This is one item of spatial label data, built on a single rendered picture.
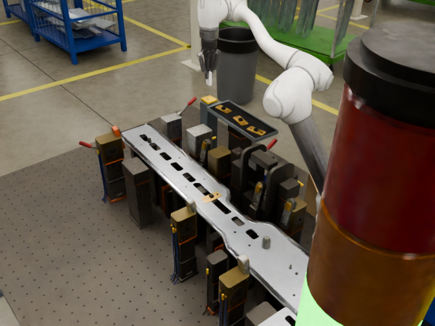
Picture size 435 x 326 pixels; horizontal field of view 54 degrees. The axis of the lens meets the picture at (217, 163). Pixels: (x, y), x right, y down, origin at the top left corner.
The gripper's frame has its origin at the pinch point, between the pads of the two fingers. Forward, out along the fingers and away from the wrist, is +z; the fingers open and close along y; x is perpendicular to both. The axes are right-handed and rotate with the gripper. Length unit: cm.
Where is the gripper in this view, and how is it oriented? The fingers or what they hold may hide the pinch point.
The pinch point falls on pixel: (208, 78)
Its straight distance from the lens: 213.9
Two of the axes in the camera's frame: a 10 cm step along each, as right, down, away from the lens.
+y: -8.1, 3.3, -4.9
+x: 5.9, 4.7, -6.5
